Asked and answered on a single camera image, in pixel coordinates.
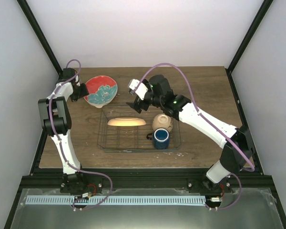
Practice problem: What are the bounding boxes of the white bowl green red rim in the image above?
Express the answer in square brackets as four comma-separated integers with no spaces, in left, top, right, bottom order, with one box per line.
[83,75,119,109]

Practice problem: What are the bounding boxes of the small cream ceramic bowl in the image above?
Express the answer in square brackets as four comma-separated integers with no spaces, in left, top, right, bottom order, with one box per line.
[152,114,173,133]

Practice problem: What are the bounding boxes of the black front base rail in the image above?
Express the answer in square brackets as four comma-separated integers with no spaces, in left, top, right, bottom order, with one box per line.
[20,168,275,194]

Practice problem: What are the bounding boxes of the red plate teal flower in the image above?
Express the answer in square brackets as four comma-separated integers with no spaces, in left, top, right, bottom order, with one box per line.
[83,75,117,104]

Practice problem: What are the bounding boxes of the dark blue ceramic mug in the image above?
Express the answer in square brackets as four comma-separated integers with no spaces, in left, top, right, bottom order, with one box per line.
[146,128,170,150]

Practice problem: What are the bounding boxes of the black wire dish rack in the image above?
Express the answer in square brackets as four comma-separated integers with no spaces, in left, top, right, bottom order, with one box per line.
[96,104,182,153]

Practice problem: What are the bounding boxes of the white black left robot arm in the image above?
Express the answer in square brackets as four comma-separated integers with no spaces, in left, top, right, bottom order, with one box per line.
[38,67,88,176]

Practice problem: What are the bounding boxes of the light blue slotted strip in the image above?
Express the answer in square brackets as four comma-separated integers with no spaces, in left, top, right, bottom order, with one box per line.
[25,195,205,206]

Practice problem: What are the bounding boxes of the clear acrylic front panel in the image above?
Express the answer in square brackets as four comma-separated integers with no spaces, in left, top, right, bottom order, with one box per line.
[11,188,284,229]

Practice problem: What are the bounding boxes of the black left frame post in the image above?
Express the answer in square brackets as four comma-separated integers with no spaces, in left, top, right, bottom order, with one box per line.
[17,0,62,75]

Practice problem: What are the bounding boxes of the black right frame post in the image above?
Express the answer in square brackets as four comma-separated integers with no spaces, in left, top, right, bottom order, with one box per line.
[227,0,275,72]

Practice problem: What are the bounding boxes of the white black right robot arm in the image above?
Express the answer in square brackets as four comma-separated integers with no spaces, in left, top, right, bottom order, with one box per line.
[128,75,254,192]

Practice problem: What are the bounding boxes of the black frame post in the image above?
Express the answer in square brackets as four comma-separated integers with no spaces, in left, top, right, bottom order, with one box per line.
[227,0,275,72]
[17,0,62,75]

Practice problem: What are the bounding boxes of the yellow ceramic plate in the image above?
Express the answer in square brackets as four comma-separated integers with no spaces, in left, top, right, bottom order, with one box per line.
[107,117,146,126]

